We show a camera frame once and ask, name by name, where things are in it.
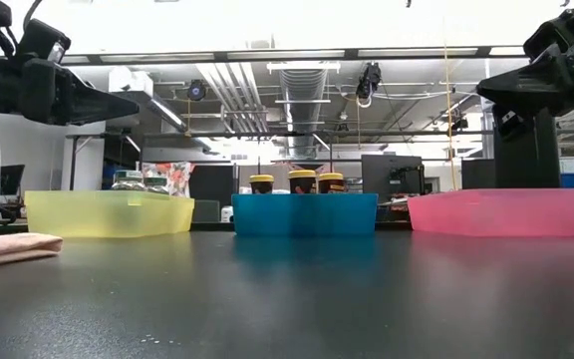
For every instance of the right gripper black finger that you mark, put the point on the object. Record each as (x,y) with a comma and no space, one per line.
(512,122)
(541,85)

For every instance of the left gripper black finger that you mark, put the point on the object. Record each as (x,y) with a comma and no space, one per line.
(97,102)

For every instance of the green lid glass spice jar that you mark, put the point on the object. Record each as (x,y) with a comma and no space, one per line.
(128,175)
(157,182)

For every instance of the yellow lid dark spice jar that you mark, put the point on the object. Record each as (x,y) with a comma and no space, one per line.
(261,182)
(334,183)
(302,182)

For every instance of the tall black partition panel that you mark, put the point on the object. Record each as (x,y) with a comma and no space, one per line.
(526,159)

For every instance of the low black panel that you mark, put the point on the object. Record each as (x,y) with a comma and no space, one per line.
(479,173)

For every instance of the small black monitor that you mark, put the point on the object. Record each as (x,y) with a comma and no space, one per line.
(10,179)

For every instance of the pink plastic bin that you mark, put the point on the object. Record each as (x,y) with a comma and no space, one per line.
(501,212)

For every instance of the floral patterned cloth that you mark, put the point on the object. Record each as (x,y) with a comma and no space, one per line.
(180,174)

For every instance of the yellow plastic bin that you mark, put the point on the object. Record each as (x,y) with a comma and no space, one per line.
(107,214)

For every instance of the large black monitor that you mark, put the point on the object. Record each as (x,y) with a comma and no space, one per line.
(381,174)

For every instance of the pink folded cloth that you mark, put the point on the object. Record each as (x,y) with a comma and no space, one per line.
(8,247)

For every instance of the overhead light bar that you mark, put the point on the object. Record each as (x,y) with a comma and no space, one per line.
(287,54)

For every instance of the blue plastic bin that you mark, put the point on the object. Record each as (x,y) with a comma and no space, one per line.
(307,214)

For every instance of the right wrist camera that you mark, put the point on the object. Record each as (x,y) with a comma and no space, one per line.
(543,40)

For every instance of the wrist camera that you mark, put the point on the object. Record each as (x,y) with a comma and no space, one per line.
(40,42)
(543,40)

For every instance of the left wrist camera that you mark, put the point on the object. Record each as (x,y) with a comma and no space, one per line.
(40,42)

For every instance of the round ceiling camera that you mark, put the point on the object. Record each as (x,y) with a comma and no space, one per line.
(196,90)

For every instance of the silver ceiling duct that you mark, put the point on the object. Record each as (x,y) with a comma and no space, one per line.
(303,100)

